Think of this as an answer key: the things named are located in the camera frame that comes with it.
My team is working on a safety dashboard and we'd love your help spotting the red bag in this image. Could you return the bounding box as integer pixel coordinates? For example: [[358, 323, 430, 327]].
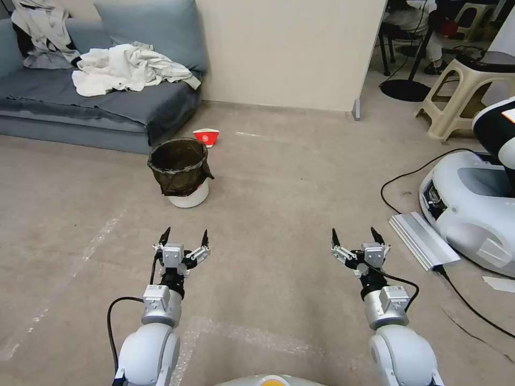
[[440, 19, 460, 39]]

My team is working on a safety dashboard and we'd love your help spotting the blue sofa cushion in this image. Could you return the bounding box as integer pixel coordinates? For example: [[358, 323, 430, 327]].
[[93, 0, 210, 74]]

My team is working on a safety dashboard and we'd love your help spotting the person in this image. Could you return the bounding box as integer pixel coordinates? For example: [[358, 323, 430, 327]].
[[382, 0, 448, 76]]

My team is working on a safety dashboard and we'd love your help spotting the red paper cup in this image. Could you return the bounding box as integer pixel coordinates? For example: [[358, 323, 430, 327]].
[[193, 128, 221, 149]]

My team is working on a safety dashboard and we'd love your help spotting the black round stand base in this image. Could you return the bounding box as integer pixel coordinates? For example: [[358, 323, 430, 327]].
[[379, 78, 432, 102]]

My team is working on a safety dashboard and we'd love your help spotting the white and black jacket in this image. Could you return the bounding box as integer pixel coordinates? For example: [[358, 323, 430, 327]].
[[11, 0, 82, 70]]

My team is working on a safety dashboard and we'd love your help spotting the black rail power cable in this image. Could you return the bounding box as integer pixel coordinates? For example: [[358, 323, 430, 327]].
[[437, 265, 515, 335]]

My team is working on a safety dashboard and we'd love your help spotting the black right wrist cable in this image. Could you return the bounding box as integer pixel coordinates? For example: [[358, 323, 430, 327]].
[[376, 271, 420, 314]]

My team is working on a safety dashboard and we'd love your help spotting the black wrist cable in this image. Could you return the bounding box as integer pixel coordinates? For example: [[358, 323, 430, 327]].
[[376, 271, 420, 314], [106, 246, 161, 377]]

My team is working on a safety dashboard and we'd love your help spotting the white crumpled cloth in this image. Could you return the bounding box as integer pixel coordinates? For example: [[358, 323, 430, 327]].
[[71, 41, 202, 98]]

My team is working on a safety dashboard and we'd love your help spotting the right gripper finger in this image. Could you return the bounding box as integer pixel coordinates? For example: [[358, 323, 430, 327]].
[[329, 228, 359, 269], [370, 226, 392, 259]]

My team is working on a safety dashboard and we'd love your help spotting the beige partition panel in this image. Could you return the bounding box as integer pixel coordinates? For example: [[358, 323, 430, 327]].
[[194, 0, 389, 121]]

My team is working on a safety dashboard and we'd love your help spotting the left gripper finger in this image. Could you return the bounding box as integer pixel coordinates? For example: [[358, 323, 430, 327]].
[[152, 226, 172, 261], [183, 229, 213, 269]]

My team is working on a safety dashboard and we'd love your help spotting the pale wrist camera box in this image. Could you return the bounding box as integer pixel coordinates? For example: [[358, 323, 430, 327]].
[[361, 242, 386, 268], [162, 242, 186, 269]]

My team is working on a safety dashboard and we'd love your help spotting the white robot front shell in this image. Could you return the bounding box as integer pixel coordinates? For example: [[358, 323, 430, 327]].
[[218, 373, 314, 386]]

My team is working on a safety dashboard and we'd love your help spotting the white paper sheet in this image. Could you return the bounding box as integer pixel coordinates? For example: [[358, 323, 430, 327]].
[[481, 274, 515, 293]]

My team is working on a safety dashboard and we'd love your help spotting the small beige plastic stool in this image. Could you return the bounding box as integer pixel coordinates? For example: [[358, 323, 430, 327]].
[[453, 1, 499, 44]]

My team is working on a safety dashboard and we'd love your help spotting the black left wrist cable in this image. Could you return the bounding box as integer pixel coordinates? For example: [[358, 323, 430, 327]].
[[106, 246, 161, 377]]

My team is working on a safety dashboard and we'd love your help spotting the white trash can black bag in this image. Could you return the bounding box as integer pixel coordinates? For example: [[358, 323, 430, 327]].
[[147, 137, 216, 209]]

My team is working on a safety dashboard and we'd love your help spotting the white wheeled robot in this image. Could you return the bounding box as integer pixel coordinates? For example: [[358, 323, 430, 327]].
[[418, 96, 515, 279]]

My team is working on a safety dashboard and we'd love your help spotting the grey-blue sofa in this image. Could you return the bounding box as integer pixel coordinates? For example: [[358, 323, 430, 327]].
[[0, 17, 210, 156]]

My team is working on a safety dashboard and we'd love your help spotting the black looped floor cable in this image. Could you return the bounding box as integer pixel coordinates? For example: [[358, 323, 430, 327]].
[[380, 149, 475, 214]]

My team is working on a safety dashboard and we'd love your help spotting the black chair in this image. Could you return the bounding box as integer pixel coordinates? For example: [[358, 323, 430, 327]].
[[377, 20, 435, 78]]

